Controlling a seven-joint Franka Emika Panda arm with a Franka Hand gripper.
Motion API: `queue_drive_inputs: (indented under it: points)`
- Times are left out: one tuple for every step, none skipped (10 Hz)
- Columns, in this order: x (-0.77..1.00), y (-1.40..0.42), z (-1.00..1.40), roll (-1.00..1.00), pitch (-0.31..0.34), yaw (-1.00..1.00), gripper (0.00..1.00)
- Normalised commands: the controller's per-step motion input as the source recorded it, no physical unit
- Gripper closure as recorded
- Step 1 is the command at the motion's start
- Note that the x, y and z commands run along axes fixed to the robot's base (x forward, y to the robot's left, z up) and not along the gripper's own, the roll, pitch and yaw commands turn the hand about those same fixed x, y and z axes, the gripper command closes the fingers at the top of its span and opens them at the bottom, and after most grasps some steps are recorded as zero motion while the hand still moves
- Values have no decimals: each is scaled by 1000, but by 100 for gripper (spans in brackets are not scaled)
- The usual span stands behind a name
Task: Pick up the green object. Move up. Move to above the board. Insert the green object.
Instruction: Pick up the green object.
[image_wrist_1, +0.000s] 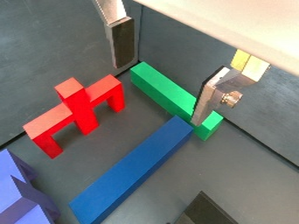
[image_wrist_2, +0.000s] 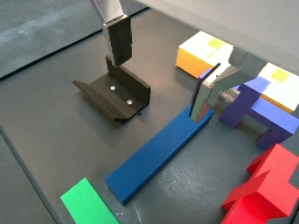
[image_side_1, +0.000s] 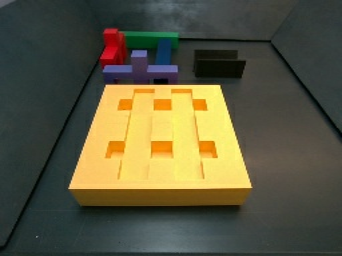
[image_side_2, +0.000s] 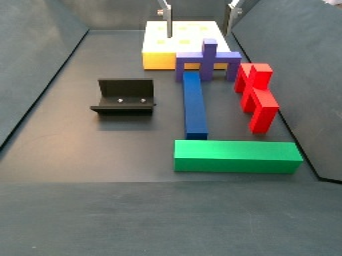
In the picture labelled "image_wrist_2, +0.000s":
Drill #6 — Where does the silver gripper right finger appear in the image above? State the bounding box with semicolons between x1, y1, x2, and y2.
190;47;252;123

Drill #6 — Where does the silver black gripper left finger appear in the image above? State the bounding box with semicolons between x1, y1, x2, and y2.
89;0;132;67

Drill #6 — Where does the green long block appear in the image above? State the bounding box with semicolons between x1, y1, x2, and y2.
60;178;119;224

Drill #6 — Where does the yellow slotted board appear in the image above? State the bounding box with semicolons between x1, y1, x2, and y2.
175;31;299;114

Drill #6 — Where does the purple cross-shaped block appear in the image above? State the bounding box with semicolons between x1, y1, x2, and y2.
219;77;299;150

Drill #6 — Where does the red cross-shaped block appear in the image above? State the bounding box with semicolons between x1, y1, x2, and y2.
220;144;299;224

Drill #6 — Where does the blue long block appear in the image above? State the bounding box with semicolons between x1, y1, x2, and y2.
105;108;214;205

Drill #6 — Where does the black metal bracket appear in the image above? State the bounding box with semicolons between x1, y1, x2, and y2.
73;56;151;122

